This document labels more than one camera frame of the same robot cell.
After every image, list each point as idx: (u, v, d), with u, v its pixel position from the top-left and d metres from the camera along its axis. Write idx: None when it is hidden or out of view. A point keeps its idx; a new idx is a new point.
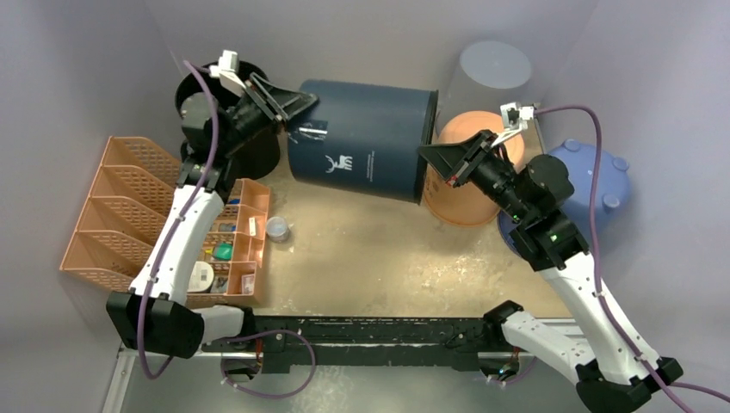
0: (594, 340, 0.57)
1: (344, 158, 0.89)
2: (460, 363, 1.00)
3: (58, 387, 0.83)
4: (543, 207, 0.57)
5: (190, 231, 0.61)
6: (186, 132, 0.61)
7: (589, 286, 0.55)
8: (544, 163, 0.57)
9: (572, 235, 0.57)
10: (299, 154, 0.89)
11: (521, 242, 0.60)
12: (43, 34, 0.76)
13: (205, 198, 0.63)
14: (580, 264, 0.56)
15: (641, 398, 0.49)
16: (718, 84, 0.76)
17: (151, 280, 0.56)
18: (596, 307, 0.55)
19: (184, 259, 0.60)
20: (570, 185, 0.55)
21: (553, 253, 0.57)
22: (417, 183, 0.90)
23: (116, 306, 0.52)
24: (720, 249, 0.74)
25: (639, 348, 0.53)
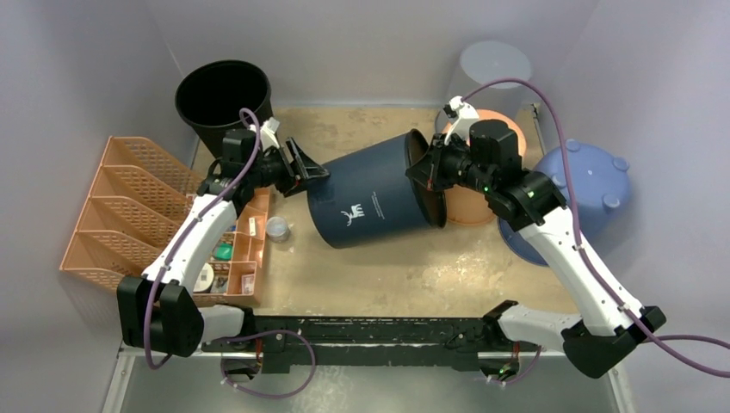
0: (577, 296, 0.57)
1: (356, 208, 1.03)
2: (460, 363, 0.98)
3: (58, 387, 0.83)
4: (501, 163, 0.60)
5: (205, 229, 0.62)
6: (225, 146, 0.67)
7: (569, 241, 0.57)
8: (483, 122, 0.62)
9: (547, 193, 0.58)
10: (321, 218, 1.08)
11: (497, 204, 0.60)
12: (42, 34, 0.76)
13: (224, 206, 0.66)
14: (559, 220, 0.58)
15: (626, 346, 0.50)
16: (718, 84, 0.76)
17: (164, 266, 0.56)
18: (577, 260, 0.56)
19: (198, 253, 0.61)
20: (511, 132, 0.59)
21: (530, 207, 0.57)
22: (422, 207, 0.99)
23: (126, 292, 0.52)
24: (719, 249, 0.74)
25: (621, 298, 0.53)
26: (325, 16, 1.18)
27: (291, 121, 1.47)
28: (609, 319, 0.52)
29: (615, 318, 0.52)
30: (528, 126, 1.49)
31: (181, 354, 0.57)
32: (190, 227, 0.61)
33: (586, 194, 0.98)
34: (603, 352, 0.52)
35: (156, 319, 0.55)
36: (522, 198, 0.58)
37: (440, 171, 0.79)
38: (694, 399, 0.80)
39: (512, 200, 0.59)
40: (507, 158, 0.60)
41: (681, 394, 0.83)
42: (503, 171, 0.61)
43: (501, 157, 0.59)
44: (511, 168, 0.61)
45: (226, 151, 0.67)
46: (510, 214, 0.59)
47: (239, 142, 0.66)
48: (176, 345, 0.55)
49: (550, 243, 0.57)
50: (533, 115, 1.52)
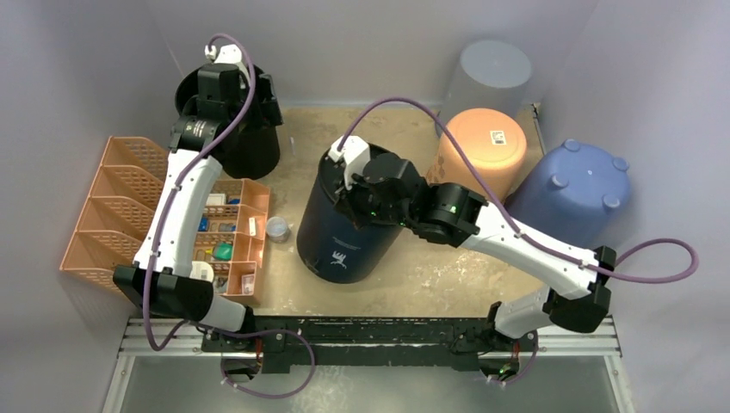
0: (539, 273, 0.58)
1: (337, 254, 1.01)
2: (460, 363, 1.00)
3: (57, 388, 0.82)
4: (409, 193, 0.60)
5: (186, 199, 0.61)
6: (203, 80, 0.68)
7: (509, 232, 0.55)
8: (375, 161, 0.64)
9: (465, 199, 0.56)
10: (327, 271, 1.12)
11: (426, 232, 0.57)
12: (42, 36, 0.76)
13: (201, 166, 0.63)
14: (490, 216, 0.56)
15: (603, 298, 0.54)
16: (719, 85, 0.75)
17: (154, 253, 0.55)
18: (524, 246, 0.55)
19: (185, 231, 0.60)
20: (402, 163, 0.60)
21: (460, 221, 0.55)
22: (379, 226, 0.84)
23: (122, 278, 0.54)
24: (720, 249, 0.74)
25: (575, 256, 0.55)
26: (325, 17, 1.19)
27: (291, 121, 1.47)
28: (580, 283, 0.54)
29: (581, 279, 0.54)
30: (529, 126, 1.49)
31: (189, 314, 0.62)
32: (170, 203, 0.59)
33: (586, 195, 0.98)
34: (591, 311, 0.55)
35: None
36: (448, 217, 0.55)
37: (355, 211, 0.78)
38: (695, 399, 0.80)
39: (441, 224, 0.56)
40: (412, 186, 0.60)
41: (683, 395, 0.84)
42: (416, 201, 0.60)
43: (407, 189, 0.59)
44: (418, 191, 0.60)
45: (204, 84, 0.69)
46: (445, 236, 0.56)
47: (216, 74, 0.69)
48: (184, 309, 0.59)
49: (495, 243, 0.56)
50: (533, 115, 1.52)
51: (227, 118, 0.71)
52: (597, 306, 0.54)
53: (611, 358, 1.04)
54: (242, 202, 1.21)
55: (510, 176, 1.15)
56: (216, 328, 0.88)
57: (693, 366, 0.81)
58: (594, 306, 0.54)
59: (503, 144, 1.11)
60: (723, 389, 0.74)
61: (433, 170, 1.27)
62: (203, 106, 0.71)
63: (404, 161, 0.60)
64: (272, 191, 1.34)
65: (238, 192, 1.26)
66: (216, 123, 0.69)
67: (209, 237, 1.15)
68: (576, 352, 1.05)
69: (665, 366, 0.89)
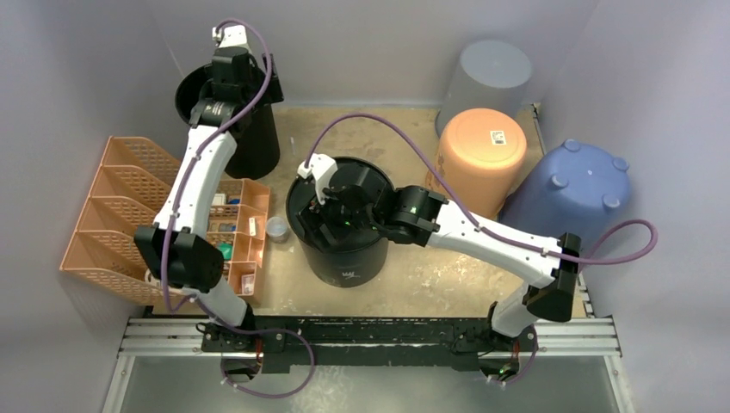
0: (504, 264, 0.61)
1: (347, 269, 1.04)
2: (460, 365, 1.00)
3: (57, 389, 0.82)
4: (370, 199, 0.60)
5: (206, 167, 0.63)
6: (217, 66, 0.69)
7: (469, 226, 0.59)
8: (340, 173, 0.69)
9: (424, 202, 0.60)
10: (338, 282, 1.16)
11: (392, 233, 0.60)
12: (42, 36, 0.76)
13: (219, 139, 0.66)
14: (450, 212, 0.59)
15: (567, 282, 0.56)
16: (720, 84, 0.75)
17: (174, 214, 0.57)
18: (485, 238, 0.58)
19: (203, 197, 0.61)
20: (364, 171, 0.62)
21: (423, 221, 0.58)
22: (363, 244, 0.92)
23: (144, 237, 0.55)
24: (720, 249, 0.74)
25: (535, 245, 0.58)
26: (325, 17, 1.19)
27: (291, 121, 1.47)
28: (542, 269, 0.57)
29: (544, 266, 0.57)
30: (529, 126, 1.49)
31: (202, 286, 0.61)
32: (189, 170, 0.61)
33: (586, 195, 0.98)
34: (559, 296, 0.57)
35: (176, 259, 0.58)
36: (411, 218, 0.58)
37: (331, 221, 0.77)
38: (694, 399, 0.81)
39: (405, 224, 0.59)
40: (374, 192, 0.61)
41: (683, 394, 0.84)
42: (379, 205, 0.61)
43: (371, 196, 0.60)
44: (381, 198, 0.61)
45: (219, 70, 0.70)
46: (410, 235, 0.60)
47: (229, 60, 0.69)
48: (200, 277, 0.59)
49: (455, 238, 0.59)
50: (533, 115, 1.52)
51: (241, 100, 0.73)
52: (564, 292, 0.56)
53: (611, 358, 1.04)
54: (242, 202, 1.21)
55: (510, 177, 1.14)
56: (217, 321, 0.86)
57: (694, 366, 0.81)
58: (561, 292, 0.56)
59: (503, 144, 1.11)
60: (724, 390, 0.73)
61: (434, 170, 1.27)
62: (218, 90, 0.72)
63: (364, 169, 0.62)
64: (272, 191, 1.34)
65: (238, 192, 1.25)
66: (231, 105, 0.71)
67: (209, 237, 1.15)
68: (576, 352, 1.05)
69: (664, 366, 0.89)
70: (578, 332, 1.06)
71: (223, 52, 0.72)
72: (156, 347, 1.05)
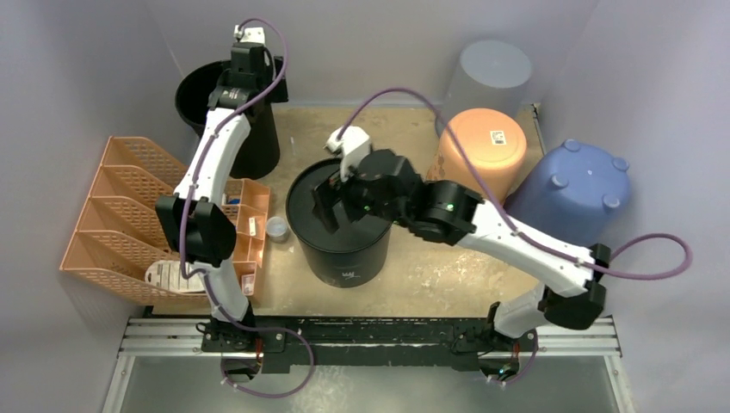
0: (533, 270, 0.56)
1: (348, 271, 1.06)
2: (460, 365, 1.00)
3: (57, 388, 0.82)
4: (404, 190, 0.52)
5: (224, 144, 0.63)
6: (234, 55, 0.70)
7: (506, 230, 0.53)
8: (369, 158, 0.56)
9: (464, 199, 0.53)
10: (340, 285, 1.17)
11: (423, 231, 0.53)
12: (42, 36, 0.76)
13: (236, 120, 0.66)
14: (486, 214, 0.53)
15: (600, 296, 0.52)
16: (719, 84, 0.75)
17: (193, 185, 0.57)
18: (520, 243, 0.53)
19: (220, 172, 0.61)
20: (399, 159, 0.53)
21: (458, 220, 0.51)
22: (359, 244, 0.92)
23: (164, 207, 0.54)
24: (720, 249, 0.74)
25: (572, 255, 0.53)
26: (325, 17, 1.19)
27: (291, 121, 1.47)
28: (577, 280, 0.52)
29: (578, 277, 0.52)
30: (529, 126, 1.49)
31: (217, 260, 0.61)
32: (208, 145, 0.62)
33: (586, 195, 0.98)
34: (586, 307, 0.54)
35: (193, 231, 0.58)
36: (445, 215, 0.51)
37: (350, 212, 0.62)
38: (694, 399, 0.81)
39: (437, 222, 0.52)
40: (409, 183, 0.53)
41: (683, 394, 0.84)
42: (411, 198, 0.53)
43: (404, 188, 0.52)
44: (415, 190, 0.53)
45: (236, 59, 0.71)
46: (442, 234, 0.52)
47: (247, 50, 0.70)
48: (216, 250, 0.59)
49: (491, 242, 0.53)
50: (533, 115, 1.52)
51: (257, 88, 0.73)
52: (594, 304, 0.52)
53: (611, 357, 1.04)
54: (242, 202, 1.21)
55: (510, 177, 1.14)
56: (216, 313, 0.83)
57: (693, 366, 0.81)
58: (591, 305, 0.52)
59: (503, 144, 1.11)
60: (723, 389, 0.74)
61: (433, 171, 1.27)
62: (233, 78, 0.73)
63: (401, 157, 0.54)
64: (272, 191, 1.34)
65: (238, 192, 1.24)
66: (248, 90, 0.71)
67: None
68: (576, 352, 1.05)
69: (664, 366, 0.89)
70: (578, 332, 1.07)
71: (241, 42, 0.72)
72: (156, 347, 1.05)
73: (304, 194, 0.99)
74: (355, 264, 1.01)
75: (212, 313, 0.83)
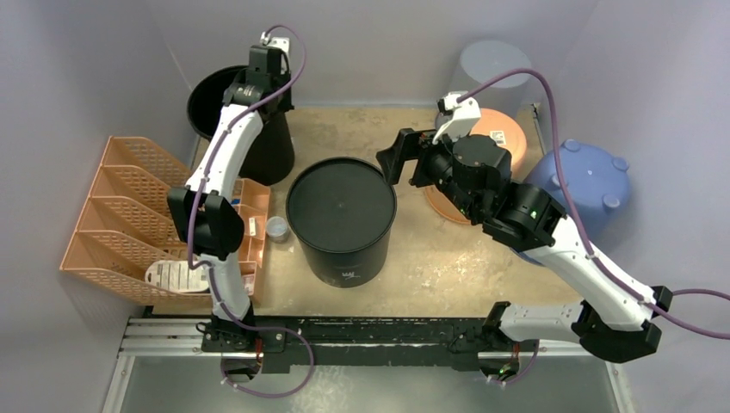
0: (589, 296, 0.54)
1: (347, 272, 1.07)
2: (460, 364, 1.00)
3: (56, 388, 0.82)
4: (494, 186, 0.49)
5: (236, 140, 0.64)
6: (252, 55, 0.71)
7: (581, 251, 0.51)
8: (468, 140, 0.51)
9: (547, 204, 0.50)
10: (340, 285, 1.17)
11: (498, 232, 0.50)
12: (41, 36, 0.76)
13: (250, 116, 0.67)
14: (566, 231, 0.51)
15: (655, 338, 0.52)
16: (720, 85, 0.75)
17: (204, 177, 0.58)
18: (592, 268, 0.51)
19: (231, 167, 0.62)
20: (502, 151, 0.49)
21: (539, 229, 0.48)
22: (358, 245, 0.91)
23: (176, 200, 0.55)
24: (722, 248, 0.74)
25: (639, 292, 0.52)
26: (324, 16, 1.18)
27: (291, 121, 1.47)
28: (637, 317, 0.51)
29: (639, 313, 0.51)
30: (529, 126, 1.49)
31: (223, 252, 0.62)
32: (221, 140, 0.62)
33: (585, 195, 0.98)
34: (633, 342, 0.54)
35: (201, 223, 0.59)
36: (525, 220, 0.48)
37: (427, 173, 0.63)
38: (694, 399, 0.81)
39: (516, 225, 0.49)
40: (504, 178, 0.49)
41: (683, 393, 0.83)
42: (499, 194, 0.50)
43: (498, 183, 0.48)
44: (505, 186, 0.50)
45: (255, 59, 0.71)
46: (517, 239, 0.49)
47: (265, 51, 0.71)
48: (224, 243, 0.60)
49: (564, 261, 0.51)
50: (533, 115, 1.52)
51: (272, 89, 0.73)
52: (645, 343, 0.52)
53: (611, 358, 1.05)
54: (242, 202, 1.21)
55: None
56: (218, 311, 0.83)
57: (693, 365, 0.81)
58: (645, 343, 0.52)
59: (502, 144, 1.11)
60: (722, 389, 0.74)
61: None
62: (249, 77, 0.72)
63: (505, 149, 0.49)
64: (272, 192, 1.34)
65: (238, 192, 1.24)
66: (262, 89, 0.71)
67: None
68: (576, 351, 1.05)
69: (664, 366, 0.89)
70: None
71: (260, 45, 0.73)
72: (156, 347, 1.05)
73: (301, 198, 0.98)
74: (355, 264, 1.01)
75: (215, 311, 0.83)
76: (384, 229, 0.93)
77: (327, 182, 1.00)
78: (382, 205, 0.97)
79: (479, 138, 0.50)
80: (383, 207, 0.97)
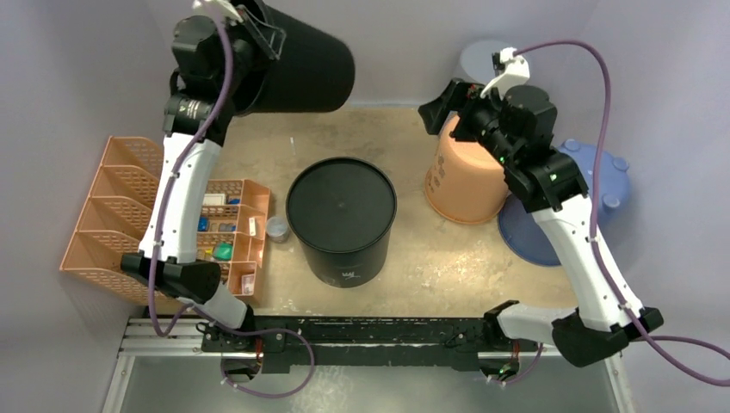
0: (575, 282, 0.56)
1: (348, 272, 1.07)
2: (460, 363, 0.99)
3: (56, 389, 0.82)
4: (530, 138, 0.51)
5: (186, 188, 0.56)
6: (176, 56, 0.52)
7: (584, 231, 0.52)
8: (522, 88, 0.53)
9: (572, 177, 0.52)
10: (341, 286, 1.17)
11: (512, 179, 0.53)
12: (40, 36, 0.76)
13: (200, 150, 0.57)
14: (577, 207, 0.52)
15: (619, 344, 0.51)
16: (720, 85, 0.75)
17: (157, 243, 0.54)
18: (586, 251, 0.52)
19: (187, 217, 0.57)
20: (552, 105, 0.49)
21: (549, 190, 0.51)
22: (359, 246, 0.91)
23: (132, 268, 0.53)
24: (723, 248, 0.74)
25: (624, 296, 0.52)
26: (324, 15, 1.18)
27: (290, 121, 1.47)
28: (608, 316, 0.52)
29: (612, 314, 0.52)
30: None
31: (201, 298, 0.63)
32: (169, 193, 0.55)
33: None
34: (596, 344, 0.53)
35: None
36: (542, 178, 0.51)
37: (468, 130, 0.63)
38: (693, 399, 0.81)
39: (533, 181, 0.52)
40: (541, 135, 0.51)
41: (683, 392, 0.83)
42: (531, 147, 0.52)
43: (532, 134, 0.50)
44: (540, 144, 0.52)
45: (183, 63, 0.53)
46: (528, 195, 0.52)
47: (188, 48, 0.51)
48: (196, 295, 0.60)
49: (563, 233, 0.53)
50: None
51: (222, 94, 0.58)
52: (606, 345, 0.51)
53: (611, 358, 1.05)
54: (242, 202, 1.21)
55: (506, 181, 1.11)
56: (216, 323, 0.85)
57: (694, 365, 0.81)
58: (606, 344, 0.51)
59: None
60: (721, 389, 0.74)
61: (433, 169, 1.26)
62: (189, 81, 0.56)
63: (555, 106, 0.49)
64: (272, 192, 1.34)
65: (238, 192, 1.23)
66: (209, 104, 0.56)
67: (210, 237, 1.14)
68: None
69: (665, 366, 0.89)
70: None
71: (184, 30, 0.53)
72: (155, 347, 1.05)
73: (302, 199, 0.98)
74: (356, 264, 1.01)
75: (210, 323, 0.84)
76: (385, 229, 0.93)
77: (329, 181, 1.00)
78: (382, 205, 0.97)
79: (537, 89, 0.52)
80: (384, 206, 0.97)
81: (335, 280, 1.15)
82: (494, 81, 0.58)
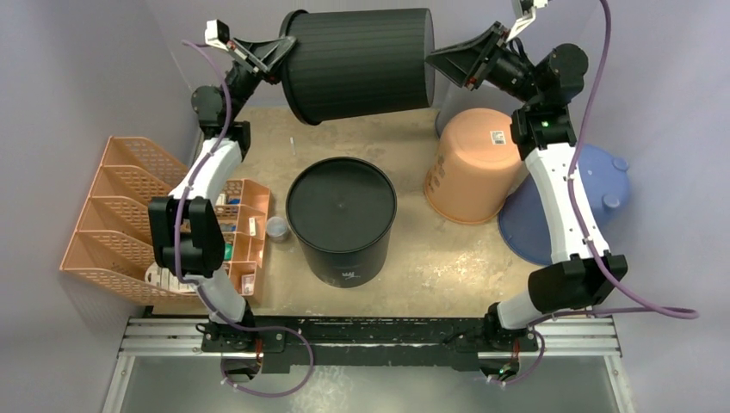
0: (551, 223, 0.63)
1: (348, 272, 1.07)
2: (460, 362, 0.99)
3: (56, 389, 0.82)
4: (548, 97, 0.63)
5: (219, 163, 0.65)
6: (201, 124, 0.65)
7: (562, 172, 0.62)
8: (566, 55, 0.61)
9: (562, 130, 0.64)
10: (341, 286, 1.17)
11: (516, 121, 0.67)
12: (41, 38, 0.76)
13: (231, 144, 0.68)
14: (560, 152, 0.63)
15: (575, 270, 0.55)
16: (720, 83, 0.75)
17: (188, 185, 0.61)
18: (561, 187, 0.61)
19: (215, 181, 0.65)
20: (580, 81, 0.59)
21: (546, 135, 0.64)
22: (357, 247, 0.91)
23: (158, 210, 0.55)
24: (723, 246, 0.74)
25: (590, 231, 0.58)
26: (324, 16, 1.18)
27: (290, 122, 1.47)
28: (569, 245, 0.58)
29: (574, 244, 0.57)
30: None
31: (208, 272, 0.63)
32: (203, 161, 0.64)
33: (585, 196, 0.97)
34: (559, 273, 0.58)
35: (183, 238, 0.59)
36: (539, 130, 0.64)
37: (487, 77, 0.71)
38: (692, 398, 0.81)
39: (534, 129, 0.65)
40: (559, 98, 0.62)
41: (683, 392, 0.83)
42: (544, 103, 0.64)
43: (553, 94, 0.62)
44: (556, 104, 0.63)
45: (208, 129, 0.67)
46: (519, 138, 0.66)
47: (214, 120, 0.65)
48: (207, 264, 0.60)
49: (544, 172, 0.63)
50: None
51: (240, 124, 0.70)
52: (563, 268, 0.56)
53: (611, 358, 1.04)
54: (242, 202, 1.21)
55: (505, 181, 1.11)
56: (216, 318, 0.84)
57: (693, 364, 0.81)
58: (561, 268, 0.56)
59: (502, 144, 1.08)
60: (720, 387, 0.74)
61: (433, 169, 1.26)
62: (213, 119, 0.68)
63: (582, 83, 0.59)
64: (272, 192, 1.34)
65: (238, 192, 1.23)
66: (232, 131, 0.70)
67: None
68: (576, 351, 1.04)
69: (664, 366, 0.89)
70: (578, 333, 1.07)
71: (200, 101, 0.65)
72: (156, 347, 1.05)
73: (302, 202, 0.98)
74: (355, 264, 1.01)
75: (212, 320, 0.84)
76: (384, 230, 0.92)
77: (329, 181, 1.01)
78: (382, 205, 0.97)
79: (584, 58, 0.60)
80: (384, 207, 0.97)
81: (337, 282, 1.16)
82: (524, 22, 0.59)
